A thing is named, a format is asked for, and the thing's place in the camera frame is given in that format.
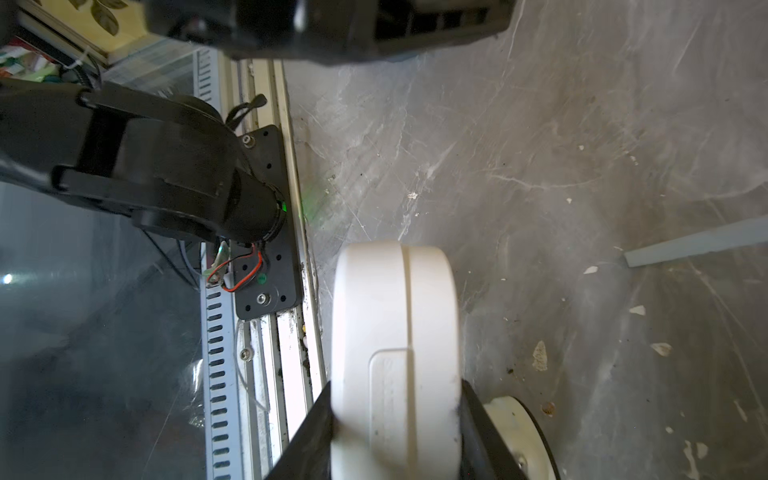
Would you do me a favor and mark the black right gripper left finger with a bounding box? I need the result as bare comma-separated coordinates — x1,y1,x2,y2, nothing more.
266,382,333,480

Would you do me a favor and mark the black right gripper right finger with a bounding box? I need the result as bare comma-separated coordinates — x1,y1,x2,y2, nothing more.
459,380,526,480

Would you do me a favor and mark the white twin-bell alarm clock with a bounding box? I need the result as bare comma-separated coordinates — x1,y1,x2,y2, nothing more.
483,396,559,480

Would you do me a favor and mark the white square alarm clock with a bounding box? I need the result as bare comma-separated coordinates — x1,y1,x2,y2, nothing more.
330,242,462,479

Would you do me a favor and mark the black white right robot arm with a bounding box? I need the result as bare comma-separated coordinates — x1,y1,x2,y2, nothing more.
1,79,303,320

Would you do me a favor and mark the white two-tier shelf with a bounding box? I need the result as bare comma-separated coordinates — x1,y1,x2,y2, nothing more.
624,216,767,268

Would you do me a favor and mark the aluminium slotted base rail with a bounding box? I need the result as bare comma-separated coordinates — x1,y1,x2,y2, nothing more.
194,49,326,479

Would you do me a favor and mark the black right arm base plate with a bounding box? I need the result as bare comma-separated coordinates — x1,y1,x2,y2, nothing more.
232,125,303,320

